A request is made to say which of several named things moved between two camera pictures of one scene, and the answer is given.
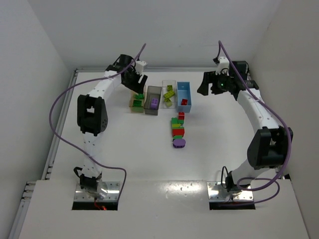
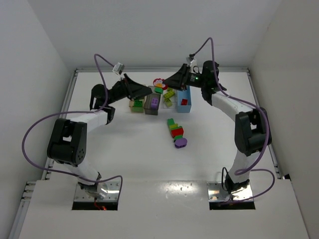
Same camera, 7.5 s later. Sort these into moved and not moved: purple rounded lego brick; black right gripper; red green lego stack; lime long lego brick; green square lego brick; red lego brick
Moved: black right gripper; red green lego stack
Not moved: red lego brick; green square lego brick; purple rounded lego brick; lime long lego brick
